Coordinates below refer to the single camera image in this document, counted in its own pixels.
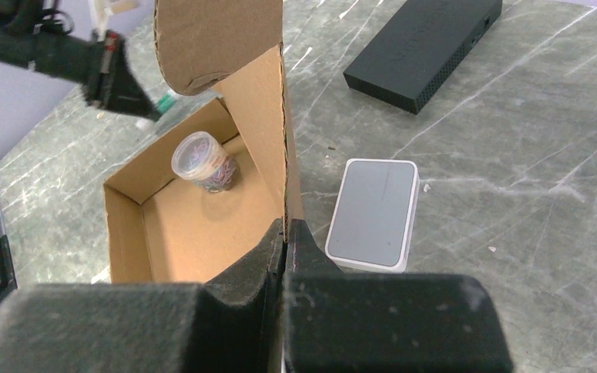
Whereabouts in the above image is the small white green bottle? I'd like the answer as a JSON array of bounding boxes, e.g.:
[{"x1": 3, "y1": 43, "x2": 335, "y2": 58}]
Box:
[{"x1": 135, "y1": 89, "x2": 181, "y2": 131}]

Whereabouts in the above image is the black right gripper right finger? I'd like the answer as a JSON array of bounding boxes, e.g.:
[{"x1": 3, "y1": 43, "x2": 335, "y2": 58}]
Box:
[{"x1": 283, "y1": 219, "x2": 514, "y2": 372}]

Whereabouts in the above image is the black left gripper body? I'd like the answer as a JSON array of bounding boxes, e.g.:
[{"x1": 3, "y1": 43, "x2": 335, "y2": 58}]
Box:
[{"x1": 82, "y1": 30, "x2": 110, "y2": 106}]

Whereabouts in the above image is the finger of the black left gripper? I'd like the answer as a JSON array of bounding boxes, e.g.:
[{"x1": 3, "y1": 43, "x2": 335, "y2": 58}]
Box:
[{"x1": 99, "y1": 33, "x2": 162, "y2": 121}]

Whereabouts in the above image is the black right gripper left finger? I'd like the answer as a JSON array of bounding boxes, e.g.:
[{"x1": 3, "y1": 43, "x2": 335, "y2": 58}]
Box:
[{"x1": 0, "y1": 220, "x2": 285, "y2": 372}]

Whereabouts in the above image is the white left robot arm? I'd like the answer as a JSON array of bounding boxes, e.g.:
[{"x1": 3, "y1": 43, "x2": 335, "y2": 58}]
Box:
[{"x1": 0, "y1": 1, "x2": 162, "y2": 121}]

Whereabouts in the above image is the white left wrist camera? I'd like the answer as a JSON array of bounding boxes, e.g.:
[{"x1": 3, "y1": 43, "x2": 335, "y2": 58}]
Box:
[{"x1": 87, "y1": 0, "x2": 138, "y2": 30}]

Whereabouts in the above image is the clear jar of clips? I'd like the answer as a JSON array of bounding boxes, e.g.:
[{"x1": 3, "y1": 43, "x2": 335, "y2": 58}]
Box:
[{"x1": 171, "y1": 131, "x2": 239, "y2": 193}]

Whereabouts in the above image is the black flat network switch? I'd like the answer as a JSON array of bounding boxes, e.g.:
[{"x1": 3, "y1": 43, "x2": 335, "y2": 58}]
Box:
[{"x1": 344, "y1": 0, "x2": 503, "y2": 114}]

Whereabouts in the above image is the white grey router box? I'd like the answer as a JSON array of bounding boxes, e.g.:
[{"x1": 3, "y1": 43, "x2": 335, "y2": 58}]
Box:
[{"x1": 325, "y1": 159, "x2": 420, "y2": 274}]

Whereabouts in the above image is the brown cardboard box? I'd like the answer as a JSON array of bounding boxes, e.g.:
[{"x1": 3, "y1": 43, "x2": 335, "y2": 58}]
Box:
[{"x1": 103, "y1": 1, "x2": 302, "y2": 283}]

